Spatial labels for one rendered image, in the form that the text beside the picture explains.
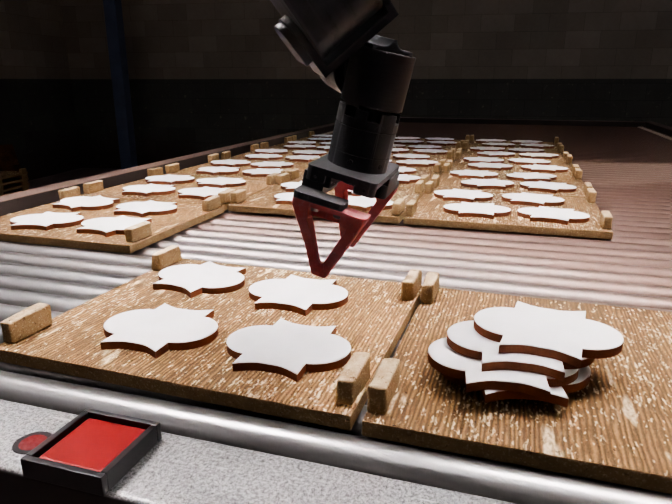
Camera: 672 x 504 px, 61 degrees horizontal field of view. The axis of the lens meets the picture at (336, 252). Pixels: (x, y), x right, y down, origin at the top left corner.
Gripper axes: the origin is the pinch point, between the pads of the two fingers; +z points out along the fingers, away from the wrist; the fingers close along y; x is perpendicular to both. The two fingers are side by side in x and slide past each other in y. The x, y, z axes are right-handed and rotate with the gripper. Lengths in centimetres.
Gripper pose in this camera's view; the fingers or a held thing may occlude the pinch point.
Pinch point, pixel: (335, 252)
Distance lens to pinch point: 56.7
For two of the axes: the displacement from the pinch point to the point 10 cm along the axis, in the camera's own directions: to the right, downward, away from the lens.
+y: -3.0, 3.0, -9.1
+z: -2.2, 9.0, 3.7
